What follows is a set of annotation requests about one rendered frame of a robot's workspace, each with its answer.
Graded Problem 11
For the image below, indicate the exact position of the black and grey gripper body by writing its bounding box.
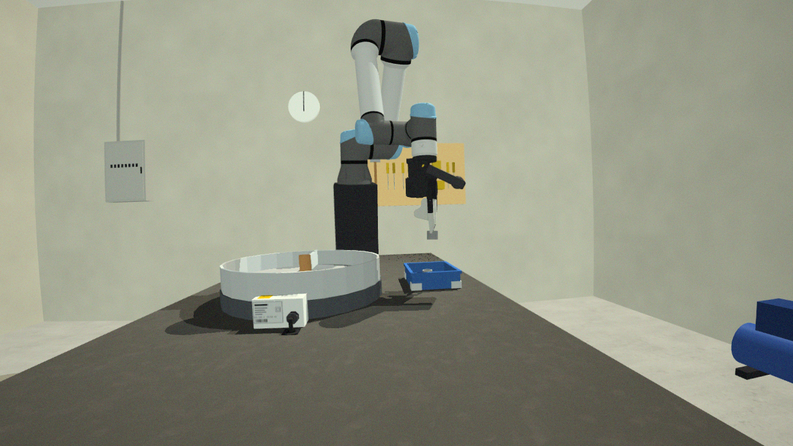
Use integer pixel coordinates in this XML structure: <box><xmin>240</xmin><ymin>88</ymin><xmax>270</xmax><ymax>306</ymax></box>
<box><xmin>405</xmin><ymin>155</ymin><xmax>437</xmax><ymax>198</ymax></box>

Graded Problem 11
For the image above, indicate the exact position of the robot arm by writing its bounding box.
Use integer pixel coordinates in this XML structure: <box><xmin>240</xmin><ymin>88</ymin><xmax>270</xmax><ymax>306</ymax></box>
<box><xmin>337</xmin><ymin>19</ymin><xmax>437</xmax><ymax>185</ymax></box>

